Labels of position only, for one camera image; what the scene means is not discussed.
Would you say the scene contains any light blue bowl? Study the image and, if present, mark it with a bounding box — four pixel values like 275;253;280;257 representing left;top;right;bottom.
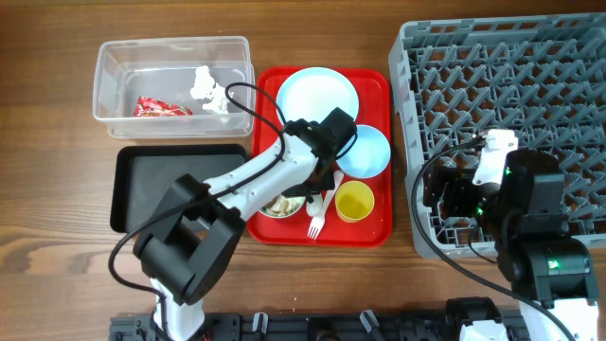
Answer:
336;124;391;179

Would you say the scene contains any light blue plate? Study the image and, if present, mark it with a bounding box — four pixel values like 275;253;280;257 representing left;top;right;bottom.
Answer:
276;67;360;124

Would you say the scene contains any yellow plastic cup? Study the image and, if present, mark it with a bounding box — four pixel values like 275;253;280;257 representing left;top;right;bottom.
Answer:
335;181;375;223

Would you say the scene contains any food scraps rice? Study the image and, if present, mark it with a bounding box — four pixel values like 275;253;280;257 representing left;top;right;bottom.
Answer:
264;194;304;217

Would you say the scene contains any light green bowl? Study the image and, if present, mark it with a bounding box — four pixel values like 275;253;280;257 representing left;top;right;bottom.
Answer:
258;192;308;220

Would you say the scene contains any white plastic fork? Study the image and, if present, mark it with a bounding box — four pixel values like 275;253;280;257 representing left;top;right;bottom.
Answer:
308;189;336;240

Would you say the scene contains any white napkin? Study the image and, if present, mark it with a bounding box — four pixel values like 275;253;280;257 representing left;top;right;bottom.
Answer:
189;65;230;115

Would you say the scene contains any red snack wrapper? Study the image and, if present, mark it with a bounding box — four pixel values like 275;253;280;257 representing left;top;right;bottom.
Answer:
134;97;193;117

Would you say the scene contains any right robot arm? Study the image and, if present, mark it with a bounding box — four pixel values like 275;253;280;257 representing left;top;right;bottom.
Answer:
414;150;599;340

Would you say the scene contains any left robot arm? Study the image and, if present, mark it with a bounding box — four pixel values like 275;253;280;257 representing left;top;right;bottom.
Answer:
133;114;356;340

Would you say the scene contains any grey dishwasher rack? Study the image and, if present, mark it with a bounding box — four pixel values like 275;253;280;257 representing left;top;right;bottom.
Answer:
388;13;605;248

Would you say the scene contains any clear plastic waste bin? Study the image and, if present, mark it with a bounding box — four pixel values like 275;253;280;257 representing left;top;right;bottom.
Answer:
92;36;255;139

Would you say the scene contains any white plastic spoon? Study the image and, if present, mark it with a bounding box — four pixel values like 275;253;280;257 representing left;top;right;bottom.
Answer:
306;170;344;217

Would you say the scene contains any red serving tray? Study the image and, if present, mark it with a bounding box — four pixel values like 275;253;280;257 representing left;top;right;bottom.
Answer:
247;66;393;248

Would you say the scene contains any black plastic tray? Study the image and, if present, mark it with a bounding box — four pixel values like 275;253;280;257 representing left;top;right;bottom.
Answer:
110;144;247;233

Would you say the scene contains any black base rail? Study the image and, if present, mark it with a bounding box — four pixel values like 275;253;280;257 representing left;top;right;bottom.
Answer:
108;296;529;341

